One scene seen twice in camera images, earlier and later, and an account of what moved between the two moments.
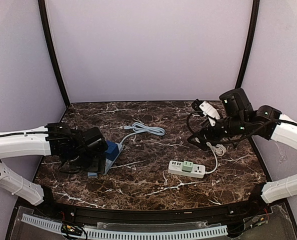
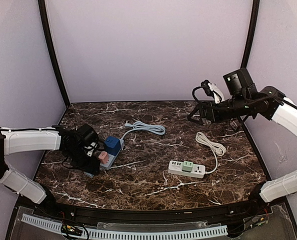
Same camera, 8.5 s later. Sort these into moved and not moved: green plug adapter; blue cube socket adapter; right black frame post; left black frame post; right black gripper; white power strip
Moved: blue cube socket adapter; right black gripper
Not moved: white power strip; left black frame post; right black frame post; green plug adapter
